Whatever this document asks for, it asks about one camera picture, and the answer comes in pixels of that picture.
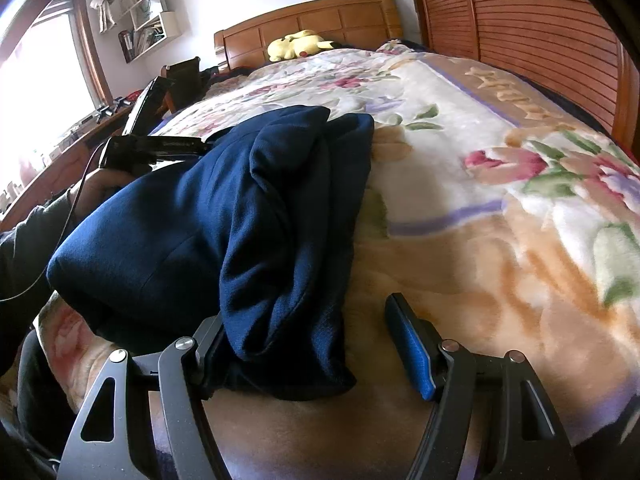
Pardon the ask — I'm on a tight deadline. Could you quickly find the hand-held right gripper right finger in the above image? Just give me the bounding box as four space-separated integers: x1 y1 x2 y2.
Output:
385 292 573 480

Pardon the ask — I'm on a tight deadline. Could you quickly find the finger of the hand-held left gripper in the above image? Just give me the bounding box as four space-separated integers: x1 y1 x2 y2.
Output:
122 76 177 137
147 136 215 158

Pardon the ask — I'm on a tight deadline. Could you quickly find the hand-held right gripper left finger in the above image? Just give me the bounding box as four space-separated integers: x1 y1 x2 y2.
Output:
59 311 237 480

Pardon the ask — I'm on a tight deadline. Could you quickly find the blue suit jacket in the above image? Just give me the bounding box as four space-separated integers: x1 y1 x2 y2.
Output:
46 105 376 402

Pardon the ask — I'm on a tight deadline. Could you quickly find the person's left forearm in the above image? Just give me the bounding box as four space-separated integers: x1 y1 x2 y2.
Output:
0 192 88 376

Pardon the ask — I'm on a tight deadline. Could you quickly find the person's left hand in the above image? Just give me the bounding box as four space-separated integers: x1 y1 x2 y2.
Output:
75 167 132 216

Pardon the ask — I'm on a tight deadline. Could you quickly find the wooden chair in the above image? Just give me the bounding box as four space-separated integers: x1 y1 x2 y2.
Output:
160 57 202 111

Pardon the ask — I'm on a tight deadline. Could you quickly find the wooden desk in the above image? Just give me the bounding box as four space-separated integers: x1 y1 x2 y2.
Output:
0 95 166 231

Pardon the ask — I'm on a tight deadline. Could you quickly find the window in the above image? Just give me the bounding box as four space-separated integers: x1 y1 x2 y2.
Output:
0 0 113 176

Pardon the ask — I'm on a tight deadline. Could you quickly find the yellow plush toy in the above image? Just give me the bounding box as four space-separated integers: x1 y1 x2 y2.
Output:
266 30 337 63

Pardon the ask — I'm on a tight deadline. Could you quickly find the floral blanket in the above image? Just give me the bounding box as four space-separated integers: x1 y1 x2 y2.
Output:
35 42 640 480

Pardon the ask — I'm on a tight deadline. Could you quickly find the wooden bed headboard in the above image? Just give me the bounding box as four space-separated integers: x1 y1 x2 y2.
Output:
214 0 405 68

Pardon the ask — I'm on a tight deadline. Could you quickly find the thin black cable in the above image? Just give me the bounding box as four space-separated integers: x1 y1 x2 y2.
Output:
0 142 108 303

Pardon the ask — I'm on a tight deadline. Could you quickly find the white box wall shelf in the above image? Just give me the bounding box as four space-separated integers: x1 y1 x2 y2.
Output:
118 10 178 63

